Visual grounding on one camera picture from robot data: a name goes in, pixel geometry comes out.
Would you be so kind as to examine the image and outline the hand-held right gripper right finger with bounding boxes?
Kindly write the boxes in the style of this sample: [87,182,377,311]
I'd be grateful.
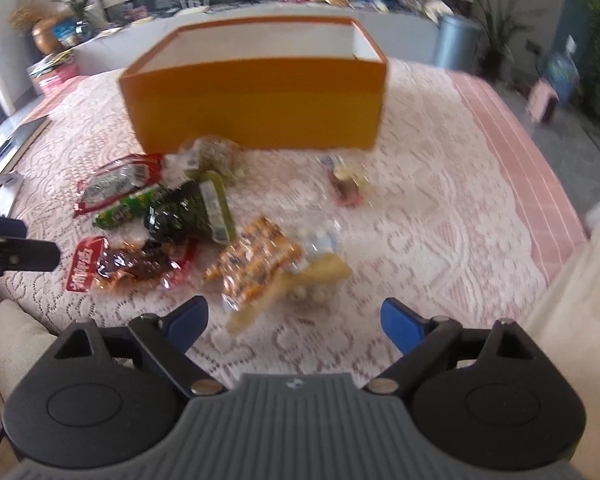
[362,297,536,396]

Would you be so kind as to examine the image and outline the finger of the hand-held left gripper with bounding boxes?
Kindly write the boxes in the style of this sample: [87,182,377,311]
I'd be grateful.
[0,216,28,239]
[0,237,62,280]

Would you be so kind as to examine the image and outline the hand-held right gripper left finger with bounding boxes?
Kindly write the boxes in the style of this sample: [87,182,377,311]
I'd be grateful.
[54,296,226,401]

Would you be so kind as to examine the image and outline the red packet with brown snack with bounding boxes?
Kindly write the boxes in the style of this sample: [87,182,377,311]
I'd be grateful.
[65,236,199,295]

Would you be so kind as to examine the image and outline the dark green snack packet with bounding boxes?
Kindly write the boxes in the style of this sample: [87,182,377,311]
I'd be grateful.
[144,171,237,246]

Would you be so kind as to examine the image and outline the clear bag of white balls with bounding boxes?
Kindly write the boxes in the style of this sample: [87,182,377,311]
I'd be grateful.
[285,227,353,306]

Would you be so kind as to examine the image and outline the small red candy packet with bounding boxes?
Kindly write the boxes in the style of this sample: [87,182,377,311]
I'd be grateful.
[319,154,372,207]

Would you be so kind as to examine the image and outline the orange cardboard box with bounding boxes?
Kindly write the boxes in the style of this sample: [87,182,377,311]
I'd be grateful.
[118,16,388,153]

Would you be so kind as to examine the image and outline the dark notebook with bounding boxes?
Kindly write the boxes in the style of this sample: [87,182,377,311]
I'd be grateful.
[0,115,52,179]

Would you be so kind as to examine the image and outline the orange patterned snack packet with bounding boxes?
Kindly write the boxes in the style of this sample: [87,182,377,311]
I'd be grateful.
[204,216,303,308]

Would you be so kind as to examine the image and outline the beige cushion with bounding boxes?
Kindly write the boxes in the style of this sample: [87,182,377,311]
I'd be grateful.
[0,299,57,413]

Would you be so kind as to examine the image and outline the pale beige stick snack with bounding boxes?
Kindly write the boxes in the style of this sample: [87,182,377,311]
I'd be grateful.
[226,254,354,335]

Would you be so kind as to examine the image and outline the bright green snack packet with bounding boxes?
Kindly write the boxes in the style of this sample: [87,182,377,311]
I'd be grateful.
[94,185,162,231]

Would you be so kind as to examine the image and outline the red-edged seaweed packet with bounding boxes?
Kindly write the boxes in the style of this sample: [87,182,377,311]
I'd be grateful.
[74,154,164,219]

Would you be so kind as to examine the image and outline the pink boxes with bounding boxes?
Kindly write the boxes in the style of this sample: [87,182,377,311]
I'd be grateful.
[36,62,79,97]

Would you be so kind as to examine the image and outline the clear packet with round green snack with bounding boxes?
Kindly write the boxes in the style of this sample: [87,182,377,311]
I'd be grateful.
[177,135,247,184]

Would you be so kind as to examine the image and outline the beige sofa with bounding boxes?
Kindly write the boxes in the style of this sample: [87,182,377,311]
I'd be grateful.
[525,220,600,480]

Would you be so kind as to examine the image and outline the copper vase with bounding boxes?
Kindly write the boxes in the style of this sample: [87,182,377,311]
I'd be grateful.
[30,15,65,56]

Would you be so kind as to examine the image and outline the pink checked cloth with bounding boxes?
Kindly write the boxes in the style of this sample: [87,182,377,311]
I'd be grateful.
[17,69,592,292]

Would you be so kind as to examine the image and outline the dried flowers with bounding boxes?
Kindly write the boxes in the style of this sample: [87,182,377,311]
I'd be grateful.
[7,0,47,32]

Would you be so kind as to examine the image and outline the long-leaved potted plant beside vase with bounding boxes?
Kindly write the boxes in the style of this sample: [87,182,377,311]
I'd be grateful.
[54,0,104,42]

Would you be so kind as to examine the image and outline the pink heater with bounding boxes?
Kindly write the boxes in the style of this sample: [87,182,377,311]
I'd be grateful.
[526,80,562,124]

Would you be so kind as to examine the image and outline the grey-blue trash can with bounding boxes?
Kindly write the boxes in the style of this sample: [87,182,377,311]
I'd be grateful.
[432,14,484,72]

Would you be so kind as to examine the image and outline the blue water jug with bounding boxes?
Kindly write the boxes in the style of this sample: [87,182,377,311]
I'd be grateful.
[544,35,581,107]

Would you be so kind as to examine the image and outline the long-leaved potted plant in black pot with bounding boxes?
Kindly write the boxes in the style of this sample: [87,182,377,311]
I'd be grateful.
[462,0,527,82]

